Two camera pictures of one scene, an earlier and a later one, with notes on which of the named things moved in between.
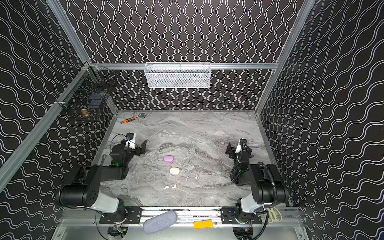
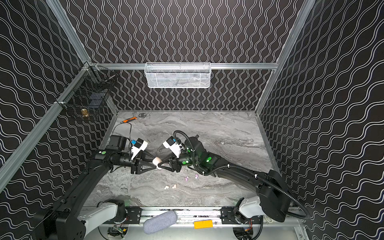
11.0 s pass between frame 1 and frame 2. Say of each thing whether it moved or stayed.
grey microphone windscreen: stayed
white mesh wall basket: stayed
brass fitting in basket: stayed
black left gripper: moved
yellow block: stayed
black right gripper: moved
